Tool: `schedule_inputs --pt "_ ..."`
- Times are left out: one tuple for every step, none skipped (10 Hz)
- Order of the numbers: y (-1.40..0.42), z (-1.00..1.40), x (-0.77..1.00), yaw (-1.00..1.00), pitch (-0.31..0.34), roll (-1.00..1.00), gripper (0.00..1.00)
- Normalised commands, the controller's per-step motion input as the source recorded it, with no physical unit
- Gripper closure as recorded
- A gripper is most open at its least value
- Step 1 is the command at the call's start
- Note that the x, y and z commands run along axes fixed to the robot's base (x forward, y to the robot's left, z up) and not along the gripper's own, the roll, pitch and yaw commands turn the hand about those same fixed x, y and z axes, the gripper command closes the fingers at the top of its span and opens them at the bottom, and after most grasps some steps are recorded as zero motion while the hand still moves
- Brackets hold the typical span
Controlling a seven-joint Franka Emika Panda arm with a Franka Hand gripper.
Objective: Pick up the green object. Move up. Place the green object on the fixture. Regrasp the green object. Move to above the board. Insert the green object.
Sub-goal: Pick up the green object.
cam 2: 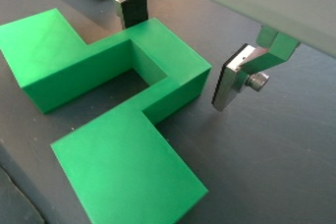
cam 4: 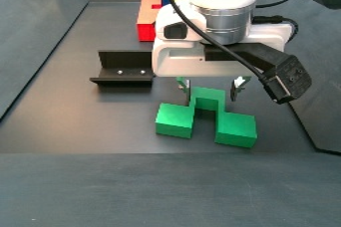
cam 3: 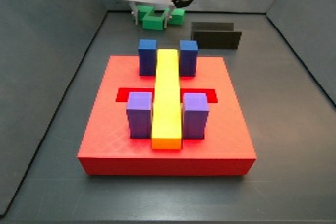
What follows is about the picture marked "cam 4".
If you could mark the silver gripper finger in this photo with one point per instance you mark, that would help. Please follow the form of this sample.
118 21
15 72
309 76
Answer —
238 86
184 85

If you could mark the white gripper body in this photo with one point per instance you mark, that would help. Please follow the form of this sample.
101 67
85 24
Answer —
178 55

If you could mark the green bridge-shaped block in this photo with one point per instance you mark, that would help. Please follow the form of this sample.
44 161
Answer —
234 127

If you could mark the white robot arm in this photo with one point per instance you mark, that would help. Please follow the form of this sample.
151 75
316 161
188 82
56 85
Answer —
212 38

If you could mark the black angle fixture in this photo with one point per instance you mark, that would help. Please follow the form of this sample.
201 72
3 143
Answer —
125 67

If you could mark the red base board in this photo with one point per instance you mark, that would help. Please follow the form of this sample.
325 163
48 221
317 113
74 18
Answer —
149 11

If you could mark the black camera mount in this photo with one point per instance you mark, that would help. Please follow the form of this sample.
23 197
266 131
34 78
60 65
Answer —
286 78

